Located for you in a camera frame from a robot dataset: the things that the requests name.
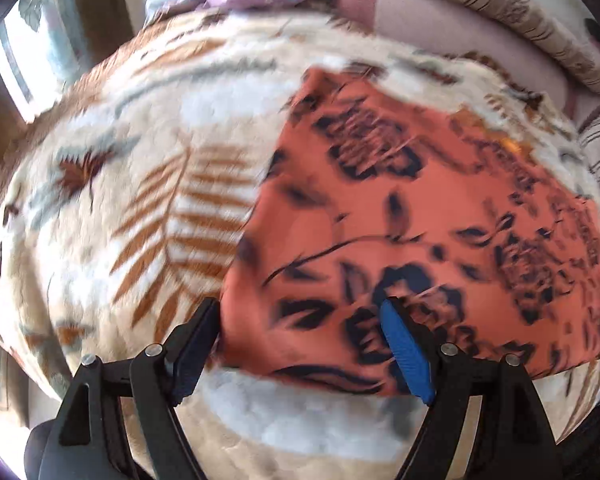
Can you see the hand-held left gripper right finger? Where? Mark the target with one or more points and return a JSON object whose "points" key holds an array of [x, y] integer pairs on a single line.
{"points": [[410, 355]]}

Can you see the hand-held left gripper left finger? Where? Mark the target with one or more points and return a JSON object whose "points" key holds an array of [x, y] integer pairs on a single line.
{"points": [[195, 355]]}

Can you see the orange floral shirt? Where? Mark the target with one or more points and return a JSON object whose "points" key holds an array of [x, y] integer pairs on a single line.
{"points": [[380, 210]]}

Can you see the cream leaf-print blanket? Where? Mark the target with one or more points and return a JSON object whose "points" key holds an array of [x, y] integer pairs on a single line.
{"points": [[145, 185]]}

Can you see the pink bolster pillow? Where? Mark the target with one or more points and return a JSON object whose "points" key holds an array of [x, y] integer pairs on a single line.
{"points": [[430, 25]]}

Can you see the patterned glass window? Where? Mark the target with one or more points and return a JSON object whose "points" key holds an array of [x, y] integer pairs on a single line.
{"points": [[35, 45]]}

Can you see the brown window frame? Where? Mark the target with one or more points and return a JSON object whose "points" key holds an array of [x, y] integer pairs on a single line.
{"points": [[105, 5]]}

